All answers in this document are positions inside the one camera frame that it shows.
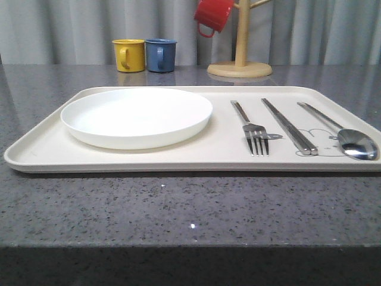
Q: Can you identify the yellow enamel mug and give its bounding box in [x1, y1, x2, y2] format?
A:
[113, 39, 146, 73]

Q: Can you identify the cream rabbit serving tray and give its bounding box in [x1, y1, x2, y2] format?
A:
[4, 86, 380, 173]

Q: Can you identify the white round plate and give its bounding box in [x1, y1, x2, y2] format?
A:
[61, 88, 213, 150]

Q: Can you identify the silver metal fork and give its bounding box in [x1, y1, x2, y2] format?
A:
[230, 100, 270, 157]

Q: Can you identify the wooden mug tree stand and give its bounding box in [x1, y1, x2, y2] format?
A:
[207, 0, 272, 78]

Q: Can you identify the grey pleated curtain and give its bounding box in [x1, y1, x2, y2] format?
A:
[1, 1, 380, 66]

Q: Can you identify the red enamel mug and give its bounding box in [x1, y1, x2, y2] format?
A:
[194, 0, 235, 38]

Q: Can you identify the silver metal spoon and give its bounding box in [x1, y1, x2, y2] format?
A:
[297, 102, 379, 160]

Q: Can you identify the blue enamel mug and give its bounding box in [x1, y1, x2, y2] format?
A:
[145, 38, 177, 73]

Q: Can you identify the silver metal chopstick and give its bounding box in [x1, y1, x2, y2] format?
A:
[261, 98, 312, 157]
[263, 98, 319, 156]

